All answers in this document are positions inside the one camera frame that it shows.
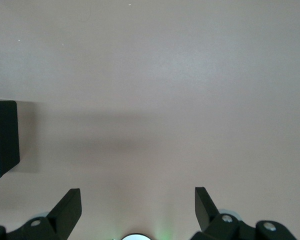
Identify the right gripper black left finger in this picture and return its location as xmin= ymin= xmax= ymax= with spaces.
xmin=0 ymin=188 xmax=82 ymax=240

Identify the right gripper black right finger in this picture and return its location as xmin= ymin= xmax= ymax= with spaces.
xmin=191 ymin=186 xmax=298 ymax=240

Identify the black rectangular plastic box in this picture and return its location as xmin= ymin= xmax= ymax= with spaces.
xmin=0 ymin=99 xmax=21 ymax=181

